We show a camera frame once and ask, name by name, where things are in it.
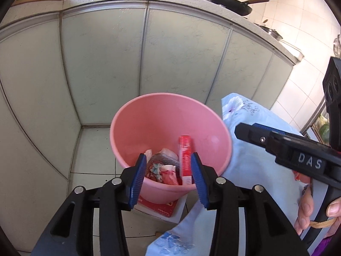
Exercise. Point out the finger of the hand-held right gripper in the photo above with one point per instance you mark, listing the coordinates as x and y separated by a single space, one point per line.
250 133

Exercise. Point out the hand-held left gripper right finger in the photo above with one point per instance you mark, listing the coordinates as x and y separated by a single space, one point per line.
199 184

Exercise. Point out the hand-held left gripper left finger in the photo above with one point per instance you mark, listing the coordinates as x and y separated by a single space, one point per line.
137 181

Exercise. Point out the teal white wrapper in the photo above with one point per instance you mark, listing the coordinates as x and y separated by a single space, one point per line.
155 172

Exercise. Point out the red white wrapper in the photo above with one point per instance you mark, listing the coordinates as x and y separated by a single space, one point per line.
297 176

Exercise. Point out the white tissue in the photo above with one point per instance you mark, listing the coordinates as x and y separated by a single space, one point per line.
148 153

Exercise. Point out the pink white plastic packet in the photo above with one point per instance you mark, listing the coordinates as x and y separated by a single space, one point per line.
169 177

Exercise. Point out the wrappers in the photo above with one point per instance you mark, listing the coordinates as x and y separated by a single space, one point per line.
165 160

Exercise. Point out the red white carton box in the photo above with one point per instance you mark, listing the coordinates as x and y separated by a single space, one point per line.
185 152

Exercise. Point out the pink plastic basin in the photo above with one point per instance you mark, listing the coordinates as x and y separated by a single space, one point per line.
159 117

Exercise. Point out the person's right forearm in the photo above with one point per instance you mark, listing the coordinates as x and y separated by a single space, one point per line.
330 249

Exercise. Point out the person's right hand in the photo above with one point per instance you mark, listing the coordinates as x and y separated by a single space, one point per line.
305 208

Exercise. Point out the light blue printed tablecloth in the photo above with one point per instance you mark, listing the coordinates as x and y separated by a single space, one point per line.
253 165

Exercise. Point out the flat red box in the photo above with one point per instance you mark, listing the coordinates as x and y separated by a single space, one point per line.
159 208

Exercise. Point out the dark green vegetable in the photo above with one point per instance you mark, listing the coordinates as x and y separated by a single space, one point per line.
324 132

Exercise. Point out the metal storage rack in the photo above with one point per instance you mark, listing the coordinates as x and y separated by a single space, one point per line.
315 120

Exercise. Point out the steel pot with lid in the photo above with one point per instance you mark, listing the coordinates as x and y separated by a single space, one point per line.
273 32

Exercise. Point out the grey kitchen base cabinet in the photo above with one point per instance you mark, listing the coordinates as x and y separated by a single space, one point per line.
106 58

